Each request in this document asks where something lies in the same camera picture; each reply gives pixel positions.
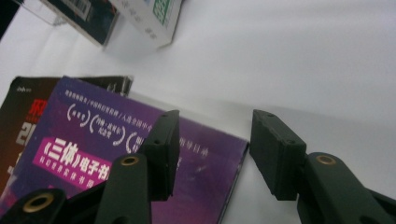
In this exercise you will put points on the black and red magazine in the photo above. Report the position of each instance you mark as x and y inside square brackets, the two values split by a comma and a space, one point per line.
[28, 102]

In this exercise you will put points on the purple cover magazine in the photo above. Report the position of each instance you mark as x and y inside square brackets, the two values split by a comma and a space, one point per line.
[93, 105]
[96, 21]

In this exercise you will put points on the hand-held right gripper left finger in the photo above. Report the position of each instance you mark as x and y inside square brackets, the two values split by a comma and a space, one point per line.
[163, 161]

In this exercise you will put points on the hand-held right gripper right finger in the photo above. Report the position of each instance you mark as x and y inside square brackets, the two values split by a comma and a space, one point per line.
[280, 161]

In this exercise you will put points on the white book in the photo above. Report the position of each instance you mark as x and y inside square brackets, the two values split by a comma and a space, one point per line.
[146, 28]

